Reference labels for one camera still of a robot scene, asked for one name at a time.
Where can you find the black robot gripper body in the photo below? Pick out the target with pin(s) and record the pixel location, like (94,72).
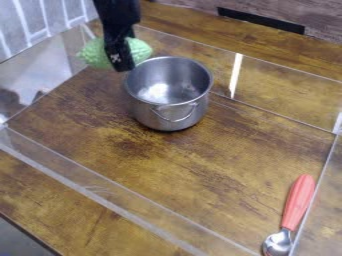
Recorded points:
(118,15)

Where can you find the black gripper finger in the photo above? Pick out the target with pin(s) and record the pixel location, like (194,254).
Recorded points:
(118,52)

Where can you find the green bumpy gourd toy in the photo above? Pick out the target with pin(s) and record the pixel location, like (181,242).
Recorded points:
(93,53)

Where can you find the silver metal pot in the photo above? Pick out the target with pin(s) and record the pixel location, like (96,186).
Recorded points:
(169,89)

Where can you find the clear acrylic tray barrier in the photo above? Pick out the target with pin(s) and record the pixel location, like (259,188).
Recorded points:
(101,187)

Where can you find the black wall slot strip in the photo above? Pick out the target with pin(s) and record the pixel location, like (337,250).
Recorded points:
(261,20)

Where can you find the red handled metal spoon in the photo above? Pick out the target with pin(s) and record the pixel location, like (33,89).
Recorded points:
(279,243)

